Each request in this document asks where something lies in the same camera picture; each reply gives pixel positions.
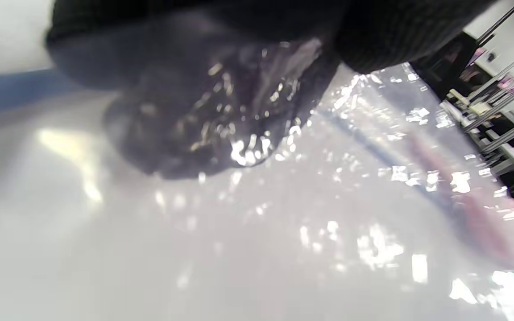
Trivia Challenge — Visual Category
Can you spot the person's left hand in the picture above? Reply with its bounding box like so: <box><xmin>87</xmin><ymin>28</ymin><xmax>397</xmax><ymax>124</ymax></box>
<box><xmin>45</xmin><ymin>0</ymin><xmax>498</xmax><ymax>179</ymax></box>

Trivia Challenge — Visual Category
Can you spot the blue folder slide bar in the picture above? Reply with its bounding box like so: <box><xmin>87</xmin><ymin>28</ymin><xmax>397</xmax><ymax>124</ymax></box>
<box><xmin>0</xmin><ymin>70</ymin><xmax>77</xmax><ymax>119</ymax></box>

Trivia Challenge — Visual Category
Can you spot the light pink paper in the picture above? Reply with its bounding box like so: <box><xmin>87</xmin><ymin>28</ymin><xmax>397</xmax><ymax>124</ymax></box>
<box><xmin>402</xmin><ymin>132</ymin><xmax>514</xmax><ymax>286</ymax></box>

